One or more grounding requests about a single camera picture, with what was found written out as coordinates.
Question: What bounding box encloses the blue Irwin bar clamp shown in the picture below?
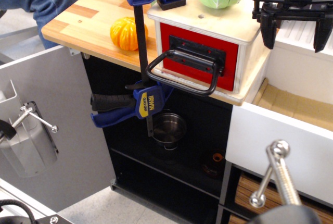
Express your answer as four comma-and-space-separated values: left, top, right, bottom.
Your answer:
91, 0, 186, 136

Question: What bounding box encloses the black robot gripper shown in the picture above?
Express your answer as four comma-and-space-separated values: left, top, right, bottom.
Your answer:
252, 0, 332, 53

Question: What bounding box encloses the black cabinet shelf unit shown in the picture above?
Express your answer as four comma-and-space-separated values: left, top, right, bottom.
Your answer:
82, 53, 234, 224

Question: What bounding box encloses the brown glass jar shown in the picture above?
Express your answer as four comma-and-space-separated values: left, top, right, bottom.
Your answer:
200, 151, 225, 179

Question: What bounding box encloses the steel clamp screw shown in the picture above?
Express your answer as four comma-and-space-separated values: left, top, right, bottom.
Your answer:
11, 106, 59, 133
249, 140, 302, 208

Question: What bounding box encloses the light plywood box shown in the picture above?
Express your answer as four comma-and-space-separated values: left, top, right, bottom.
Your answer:
147, 0, 271, 106

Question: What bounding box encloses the black cable bottom left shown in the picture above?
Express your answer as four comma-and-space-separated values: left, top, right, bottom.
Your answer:
0, 199, 37, 224

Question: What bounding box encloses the steel clamp screw right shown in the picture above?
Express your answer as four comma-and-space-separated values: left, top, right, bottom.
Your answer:
249, 140, 302, 208

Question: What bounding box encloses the red front wooden drawer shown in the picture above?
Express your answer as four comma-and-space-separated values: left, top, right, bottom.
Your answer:
146, 23, 238, 96

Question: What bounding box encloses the steel clamp screw left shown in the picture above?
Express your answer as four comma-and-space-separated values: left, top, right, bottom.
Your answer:
11, 106, 59, 133

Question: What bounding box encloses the grey cabinet door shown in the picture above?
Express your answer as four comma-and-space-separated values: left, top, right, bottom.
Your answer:
1, 46, 114, 211

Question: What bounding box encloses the wicker basket drawer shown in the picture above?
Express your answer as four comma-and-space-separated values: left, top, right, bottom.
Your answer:
235, 172, 332, 224

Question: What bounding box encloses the white toy sink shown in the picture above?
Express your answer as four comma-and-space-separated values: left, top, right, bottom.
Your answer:
226, 21, 332, 205

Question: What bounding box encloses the small steel pot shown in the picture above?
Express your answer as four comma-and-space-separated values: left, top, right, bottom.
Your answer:
153, 110, 187, 151

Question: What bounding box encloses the orange toy pumpkin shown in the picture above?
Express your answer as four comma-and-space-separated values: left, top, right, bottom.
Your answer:
110, 17, 138, 51

